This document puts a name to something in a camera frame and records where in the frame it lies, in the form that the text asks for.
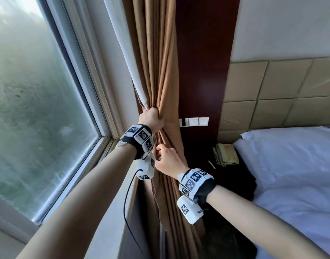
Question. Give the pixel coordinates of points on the person's right forearm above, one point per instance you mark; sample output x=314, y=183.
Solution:
x=262, y=226

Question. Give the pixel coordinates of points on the beige telephone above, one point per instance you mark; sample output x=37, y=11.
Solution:
x=227, y=155

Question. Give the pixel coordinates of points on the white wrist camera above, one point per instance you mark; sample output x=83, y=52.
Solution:
x=146, y=169
x=189, y=210

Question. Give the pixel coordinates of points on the beige window sill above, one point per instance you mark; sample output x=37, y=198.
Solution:
x=111, y=229

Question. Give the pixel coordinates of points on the small white stick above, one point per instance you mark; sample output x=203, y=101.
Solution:
x=212, y=164

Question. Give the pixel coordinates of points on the person's left hand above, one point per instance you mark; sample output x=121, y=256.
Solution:
x=151, y=120

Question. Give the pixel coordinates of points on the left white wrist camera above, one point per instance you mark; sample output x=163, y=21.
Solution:
x=146, y=169

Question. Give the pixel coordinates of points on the left black marker wristband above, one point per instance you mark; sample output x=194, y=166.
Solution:
x=138, y=140

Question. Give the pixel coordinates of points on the person's right hand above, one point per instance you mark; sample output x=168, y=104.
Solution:
x=169, y=160

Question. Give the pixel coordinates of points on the white pillow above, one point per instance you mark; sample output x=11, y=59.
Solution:
x=289, y=156

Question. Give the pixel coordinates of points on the dark red wooden wall panel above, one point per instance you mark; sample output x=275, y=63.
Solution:
x=205, y=64

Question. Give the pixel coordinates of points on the glass window with frame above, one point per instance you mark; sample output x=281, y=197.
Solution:
x=33, y=105

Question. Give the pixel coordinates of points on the dark nightstand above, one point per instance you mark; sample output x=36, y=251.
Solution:
x=229, y=180

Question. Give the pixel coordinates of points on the white curtain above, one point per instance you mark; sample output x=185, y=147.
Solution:
x=127, y=51

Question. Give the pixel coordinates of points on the person's left forearm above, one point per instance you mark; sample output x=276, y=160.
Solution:
x=78, y=207

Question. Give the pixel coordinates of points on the brown curtain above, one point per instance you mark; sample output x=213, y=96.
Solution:
x=159, y=64

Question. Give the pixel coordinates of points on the right black marker wristband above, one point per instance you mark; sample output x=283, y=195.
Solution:
x=198, y=183

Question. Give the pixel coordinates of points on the black marker wristband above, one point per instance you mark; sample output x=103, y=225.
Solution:
x=138, y=140
x=198, y=183

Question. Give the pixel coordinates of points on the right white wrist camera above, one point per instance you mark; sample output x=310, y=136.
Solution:
x=189, y=210

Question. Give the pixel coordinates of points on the white card slot plate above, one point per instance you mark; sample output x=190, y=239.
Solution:
x=183, y=122

